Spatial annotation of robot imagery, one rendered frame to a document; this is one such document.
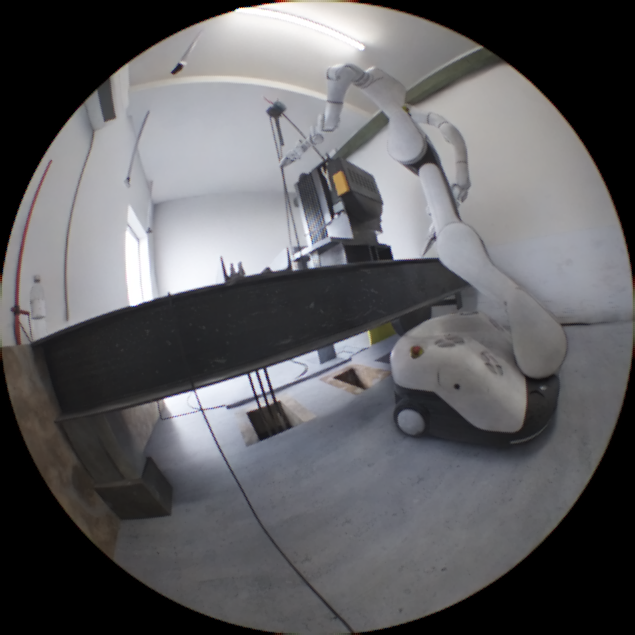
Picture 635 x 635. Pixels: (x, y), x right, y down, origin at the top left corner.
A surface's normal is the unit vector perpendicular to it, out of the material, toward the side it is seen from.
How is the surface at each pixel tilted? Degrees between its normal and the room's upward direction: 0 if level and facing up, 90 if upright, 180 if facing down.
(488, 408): 90
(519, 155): 90
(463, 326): 73
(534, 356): 90
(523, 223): 90
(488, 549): 0
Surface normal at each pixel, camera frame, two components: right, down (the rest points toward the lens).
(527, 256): -0.84, 0.23
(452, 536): -0.22, -0.97
